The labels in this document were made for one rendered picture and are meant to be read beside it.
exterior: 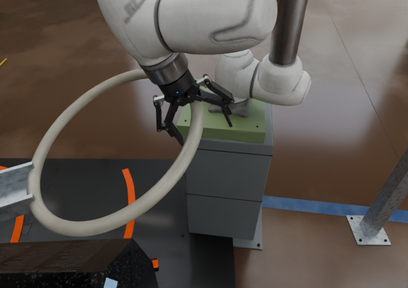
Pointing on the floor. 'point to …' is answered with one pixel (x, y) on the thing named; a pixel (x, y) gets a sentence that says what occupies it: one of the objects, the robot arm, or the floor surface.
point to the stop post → (382, 208)
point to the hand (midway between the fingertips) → (204, 129)
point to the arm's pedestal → (229, 187)
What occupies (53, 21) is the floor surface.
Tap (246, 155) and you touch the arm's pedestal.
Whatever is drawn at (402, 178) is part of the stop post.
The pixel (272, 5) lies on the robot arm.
